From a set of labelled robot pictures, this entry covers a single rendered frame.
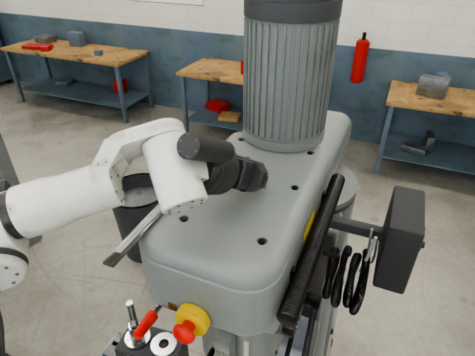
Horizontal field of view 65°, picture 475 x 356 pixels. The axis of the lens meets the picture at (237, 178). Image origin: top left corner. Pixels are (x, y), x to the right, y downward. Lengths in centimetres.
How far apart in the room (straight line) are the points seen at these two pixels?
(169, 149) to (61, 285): 290
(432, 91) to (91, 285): 374
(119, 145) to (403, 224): 70
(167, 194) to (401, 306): 279
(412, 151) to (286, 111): 391
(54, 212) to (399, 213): 78
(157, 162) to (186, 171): 4
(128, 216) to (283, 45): 235
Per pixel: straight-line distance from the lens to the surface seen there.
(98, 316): 304
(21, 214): 53
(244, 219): 65
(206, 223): 65
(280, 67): 78
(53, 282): 340
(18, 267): 56
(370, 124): 518
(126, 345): 146
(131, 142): 50
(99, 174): 50
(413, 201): 107
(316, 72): 81
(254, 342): 93
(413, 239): 98
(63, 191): 51
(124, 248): 62
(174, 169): 48
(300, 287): 67
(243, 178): 62
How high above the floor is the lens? 230
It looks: 33 degrees down
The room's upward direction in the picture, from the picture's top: straight up
